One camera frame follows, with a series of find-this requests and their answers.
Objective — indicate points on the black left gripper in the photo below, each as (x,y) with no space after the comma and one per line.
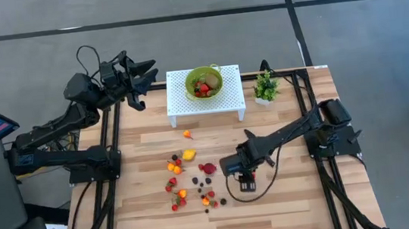
(126,82)

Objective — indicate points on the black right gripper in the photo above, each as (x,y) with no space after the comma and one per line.
(248,184)

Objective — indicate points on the green colander bowl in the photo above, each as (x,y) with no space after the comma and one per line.
(189,78)

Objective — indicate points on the brown plastic kiwi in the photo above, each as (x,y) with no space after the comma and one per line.
(211,80)

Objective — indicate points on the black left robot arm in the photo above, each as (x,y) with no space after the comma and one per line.
(53,126)

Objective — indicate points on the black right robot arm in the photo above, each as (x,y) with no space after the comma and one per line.
(286,132)

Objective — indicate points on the small orange fruit with stem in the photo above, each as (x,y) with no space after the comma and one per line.
(187,134)

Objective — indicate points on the dark plastic plum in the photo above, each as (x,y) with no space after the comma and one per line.
(223,201)

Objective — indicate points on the dark plastic blackberry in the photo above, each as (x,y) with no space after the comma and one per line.
(208,180)
(174,157)
(195,180)

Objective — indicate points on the dark red plastic apple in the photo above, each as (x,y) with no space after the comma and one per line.
(209,168)

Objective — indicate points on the black kitchen knife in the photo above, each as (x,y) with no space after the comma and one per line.
(249,134)

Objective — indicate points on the yellow plastic lemon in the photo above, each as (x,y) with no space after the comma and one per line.
(189,154)

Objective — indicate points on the white perforated shelf riser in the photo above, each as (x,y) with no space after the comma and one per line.
(226,101)

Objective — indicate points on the small green potted plant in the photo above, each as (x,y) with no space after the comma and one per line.
(265,87)

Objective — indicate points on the black aluminium table frame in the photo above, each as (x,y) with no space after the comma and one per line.
(109,223)

